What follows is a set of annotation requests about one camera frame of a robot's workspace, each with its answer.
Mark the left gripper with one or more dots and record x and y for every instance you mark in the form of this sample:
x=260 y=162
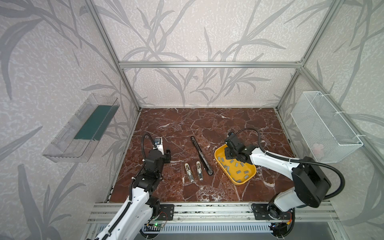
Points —
x=163 y=154

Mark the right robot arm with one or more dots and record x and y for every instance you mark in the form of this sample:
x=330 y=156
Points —
x=311 y=185

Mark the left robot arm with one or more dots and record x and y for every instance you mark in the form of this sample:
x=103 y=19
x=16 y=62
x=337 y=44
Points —
x=141 y=207

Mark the green circuit board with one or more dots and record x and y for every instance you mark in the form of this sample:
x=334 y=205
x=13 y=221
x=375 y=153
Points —
x=155 y=226

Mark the yellow plastic tray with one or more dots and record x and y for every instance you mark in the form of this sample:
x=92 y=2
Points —
x=237 y=179

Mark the clear plastic wall shelf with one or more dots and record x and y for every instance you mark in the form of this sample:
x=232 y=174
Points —
x=79 y=138

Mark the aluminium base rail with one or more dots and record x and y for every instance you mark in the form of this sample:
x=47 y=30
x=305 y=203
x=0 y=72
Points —
x=236 y=217

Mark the white wire basket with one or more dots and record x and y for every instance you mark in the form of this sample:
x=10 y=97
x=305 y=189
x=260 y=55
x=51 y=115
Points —
x=327 y=134

